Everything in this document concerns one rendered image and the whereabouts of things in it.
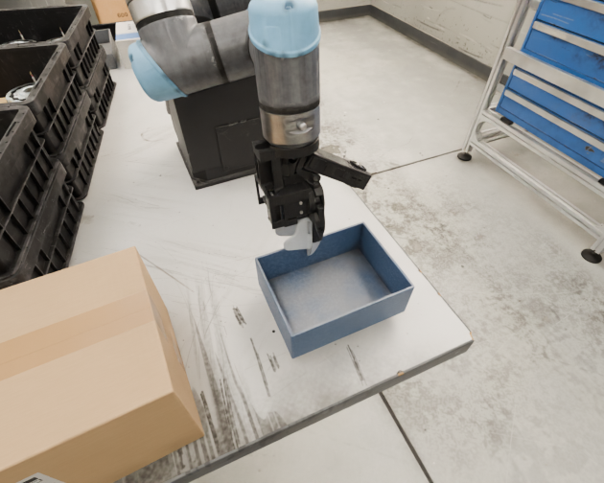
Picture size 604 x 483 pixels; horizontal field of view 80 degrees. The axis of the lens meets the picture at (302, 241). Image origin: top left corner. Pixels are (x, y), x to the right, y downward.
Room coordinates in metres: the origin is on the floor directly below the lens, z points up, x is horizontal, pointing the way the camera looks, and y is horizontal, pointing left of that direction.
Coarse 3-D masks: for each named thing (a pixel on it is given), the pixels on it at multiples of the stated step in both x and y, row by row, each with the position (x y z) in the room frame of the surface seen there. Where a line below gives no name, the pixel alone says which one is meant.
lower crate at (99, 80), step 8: (104, 48) 1.16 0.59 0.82; (104, 56) 1.13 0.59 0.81; (96, 64) 1.04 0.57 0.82; (104, 64) 1.10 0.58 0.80; (96, 72) 1.00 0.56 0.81; (104, 72) 1.10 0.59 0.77; (96, 80) 0.97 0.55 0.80; (104, 80) 1.07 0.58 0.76; (112, 80) 1.14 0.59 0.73; (88, 88) 0.90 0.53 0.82; (96, 88) 0.97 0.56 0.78; (104, 88) 1.02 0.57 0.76; (112, 88) 1.12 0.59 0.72; (96, 96) 0.94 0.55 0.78; (104, 96) 1.00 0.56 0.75; (112, 96) 1.07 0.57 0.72; (96, 104) 0.92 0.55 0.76; (104, 104) 0.97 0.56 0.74; (96, 112) 0.90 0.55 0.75; (104, 112) 0.96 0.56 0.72; (96, 120) 0.89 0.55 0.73; (104, 120) 0.93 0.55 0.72
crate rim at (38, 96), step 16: (0, 48) 0.85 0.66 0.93; (16, 48) 0.85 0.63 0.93; (32, 48) 0.86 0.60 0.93; (64, 48) 0.85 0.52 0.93; (48, 64) 0.76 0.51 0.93; (64, 64) 0.81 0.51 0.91; (48, 80) 0.70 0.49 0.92; (32, 96) 0.62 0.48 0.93; (48, 96) 0.67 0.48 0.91; (32, 112) 0.60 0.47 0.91
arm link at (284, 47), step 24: (264, 0) 0.42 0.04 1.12; (288, 0) 0.41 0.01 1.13; (312, 0) 0.43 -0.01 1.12; (264, 24) 0.41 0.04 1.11; (288, 24) 0.40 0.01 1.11; (312, 24) 0.42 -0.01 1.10; (264, 48) 0.40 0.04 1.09; (288, 48) 0.40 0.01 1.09; (312, 48) 0.41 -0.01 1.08; (264, 72) 0.40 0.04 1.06; (288, 72) 0.40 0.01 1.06; (312, 72) 0.41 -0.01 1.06; (264, 96) 0.40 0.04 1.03; (288, 96) 0.39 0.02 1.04; (312, 96) 0.40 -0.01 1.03
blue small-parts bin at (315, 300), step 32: (288, 256) 0.39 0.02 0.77; (320, 256) 0.41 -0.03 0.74; (352, 256) 0.43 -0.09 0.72; (384, 256) 0.38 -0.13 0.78; (288, 288) 0.35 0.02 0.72; (320, 288) 0.35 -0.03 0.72; (352, 288) 0.36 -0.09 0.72; (384, 288) 0.36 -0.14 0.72; (288, 320) 0.29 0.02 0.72; (320, 320) 0.30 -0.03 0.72; (352, 320) 0.27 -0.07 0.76
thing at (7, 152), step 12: (0, 108) 0.58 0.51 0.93; (12, 108) 0.58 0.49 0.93; (24, 108) 0.58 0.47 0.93; (24, 120) 0.54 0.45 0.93; (12, 132) 0.50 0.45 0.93; (24, 132) 0.52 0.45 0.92; (0, 144) 0.47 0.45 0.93; (12, 144) 0.48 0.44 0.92; (24, 144) 0.51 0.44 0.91; (0, 156) 0.44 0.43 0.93; (12, 156) 0.46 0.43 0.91; (0, 168) 0.42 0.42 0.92; (0, 180) 0.40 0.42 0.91
